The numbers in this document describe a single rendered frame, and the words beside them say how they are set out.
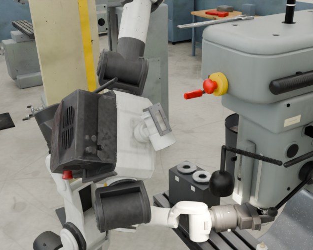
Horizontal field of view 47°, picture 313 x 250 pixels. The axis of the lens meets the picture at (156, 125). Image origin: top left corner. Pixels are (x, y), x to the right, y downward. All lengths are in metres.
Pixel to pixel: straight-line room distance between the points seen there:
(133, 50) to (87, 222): 0.72
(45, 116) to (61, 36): 1.23
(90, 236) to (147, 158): 0.57
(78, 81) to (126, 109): 1.60
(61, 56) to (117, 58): 1.46
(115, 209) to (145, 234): 2.03
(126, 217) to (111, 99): 0.33
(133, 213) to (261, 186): 0.40
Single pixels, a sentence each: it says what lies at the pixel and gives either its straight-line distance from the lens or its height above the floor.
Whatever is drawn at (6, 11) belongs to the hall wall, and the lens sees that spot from 9.86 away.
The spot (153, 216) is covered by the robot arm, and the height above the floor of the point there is 1.24.
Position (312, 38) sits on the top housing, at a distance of 0.95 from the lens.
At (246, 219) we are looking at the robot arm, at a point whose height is 1.25.
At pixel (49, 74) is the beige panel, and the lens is 2.59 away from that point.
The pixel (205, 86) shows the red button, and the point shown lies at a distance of 0.93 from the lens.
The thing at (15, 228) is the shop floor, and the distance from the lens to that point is 3.34.
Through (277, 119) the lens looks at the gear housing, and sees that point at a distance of 0.98.
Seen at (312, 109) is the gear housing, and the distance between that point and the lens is 1.06.
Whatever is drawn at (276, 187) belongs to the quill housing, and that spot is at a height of 1.43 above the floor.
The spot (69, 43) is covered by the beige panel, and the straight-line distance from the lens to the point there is 2.57.
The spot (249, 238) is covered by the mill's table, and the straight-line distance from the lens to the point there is 1.65.
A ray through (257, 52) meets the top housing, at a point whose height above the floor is 1.86.
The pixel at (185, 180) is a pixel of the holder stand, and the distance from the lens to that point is 1.63.
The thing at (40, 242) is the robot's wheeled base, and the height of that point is 0.75.
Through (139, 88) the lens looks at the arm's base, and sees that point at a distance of 1.15.
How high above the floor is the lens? 2.09
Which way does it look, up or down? 27 degrees down
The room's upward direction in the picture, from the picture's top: 2 degrees counter-clockwise
